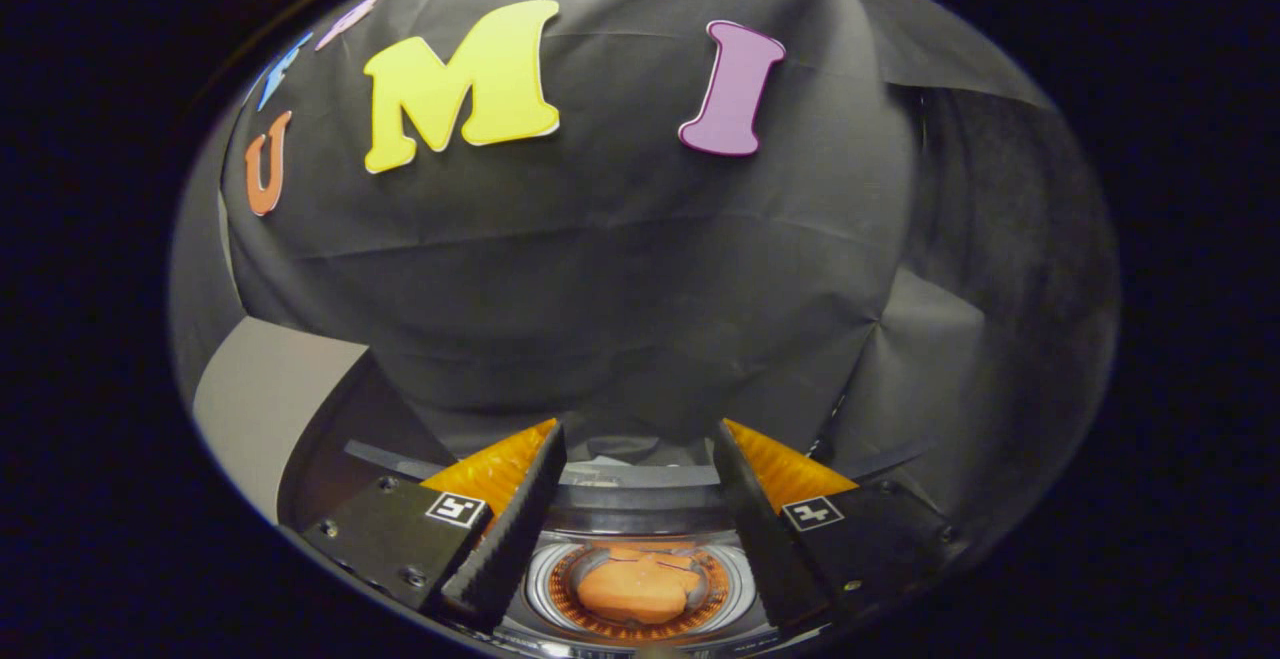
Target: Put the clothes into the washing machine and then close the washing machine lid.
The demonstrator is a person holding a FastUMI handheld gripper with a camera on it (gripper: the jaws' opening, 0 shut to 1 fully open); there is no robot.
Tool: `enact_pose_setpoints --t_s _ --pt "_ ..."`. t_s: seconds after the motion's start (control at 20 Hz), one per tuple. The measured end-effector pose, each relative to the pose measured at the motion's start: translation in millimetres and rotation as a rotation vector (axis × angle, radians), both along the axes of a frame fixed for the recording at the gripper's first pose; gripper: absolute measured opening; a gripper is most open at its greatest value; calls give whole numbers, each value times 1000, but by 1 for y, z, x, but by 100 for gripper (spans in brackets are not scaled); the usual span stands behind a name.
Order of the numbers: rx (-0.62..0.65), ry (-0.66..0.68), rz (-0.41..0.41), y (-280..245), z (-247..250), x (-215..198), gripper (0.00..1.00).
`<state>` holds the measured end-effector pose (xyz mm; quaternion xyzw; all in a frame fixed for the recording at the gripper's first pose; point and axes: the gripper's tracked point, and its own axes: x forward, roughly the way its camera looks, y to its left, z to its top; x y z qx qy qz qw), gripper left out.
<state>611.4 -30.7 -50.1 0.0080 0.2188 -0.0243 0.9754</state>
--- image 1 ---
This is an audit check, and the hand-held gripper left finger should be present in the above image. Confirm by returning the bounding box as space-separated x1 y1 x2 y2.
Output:
300 419 568 632

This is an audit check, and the grey cabinet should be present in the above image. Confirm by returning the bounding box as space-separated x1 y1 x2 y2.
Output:
192 317 451 530

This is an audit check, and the orange shirt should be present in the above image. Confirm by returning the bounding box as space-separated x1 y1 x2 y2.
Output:
575 547 706 626

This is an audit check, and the grey washing machine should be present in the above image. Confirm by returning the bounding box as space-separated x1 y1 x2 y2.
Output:
345 434 951 655

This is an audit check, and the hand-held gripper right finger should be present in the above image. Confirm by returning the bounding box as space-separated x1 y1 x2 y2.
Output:
712 419 961 630

